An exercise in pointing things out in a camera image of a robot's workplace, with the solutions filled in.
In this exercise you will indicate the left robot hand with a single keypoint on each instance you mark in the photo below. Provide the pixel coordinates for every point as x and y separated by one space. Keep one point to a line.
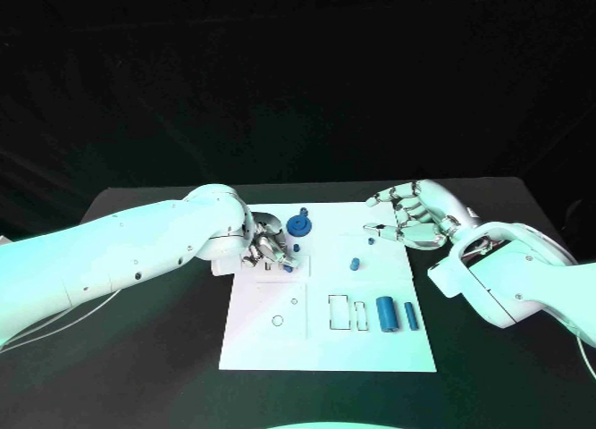
265 241

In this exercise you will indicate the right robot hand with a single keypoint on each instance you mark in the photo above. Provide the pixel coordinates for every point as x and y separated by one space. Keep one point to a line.
425 214

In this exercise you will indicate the blue square plug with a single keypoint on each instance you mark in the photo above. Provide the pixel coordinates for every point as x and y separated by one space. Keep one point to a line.
288 268

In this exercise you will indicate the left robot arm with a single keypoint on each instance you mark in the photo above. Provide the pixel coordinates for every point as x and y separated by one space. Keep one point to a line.
108 251

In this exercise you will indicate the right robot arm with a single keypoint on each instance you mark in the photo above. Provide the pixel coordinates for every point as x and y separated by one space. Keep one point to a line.
518 285

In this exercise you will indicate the white task board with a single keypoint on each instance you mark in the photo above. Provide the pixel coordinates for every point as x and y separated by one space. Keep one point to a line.
325 348

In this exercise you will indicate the blue gear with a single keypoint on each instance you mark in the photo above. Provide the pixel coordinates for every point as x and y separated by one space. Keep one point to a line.
299 227

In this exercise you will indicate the thin blue cylinder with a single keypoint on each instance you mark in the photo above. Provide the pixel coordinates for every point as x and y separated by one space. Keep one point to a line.
410 316

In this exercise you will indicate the large blue cylinder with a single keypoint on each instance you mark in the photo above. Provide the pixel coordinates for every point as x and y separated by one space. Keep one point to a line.
386 314

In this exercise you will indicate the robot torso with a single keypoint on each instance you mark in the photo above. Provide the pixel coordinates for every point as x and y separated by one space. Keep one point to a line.
325 426

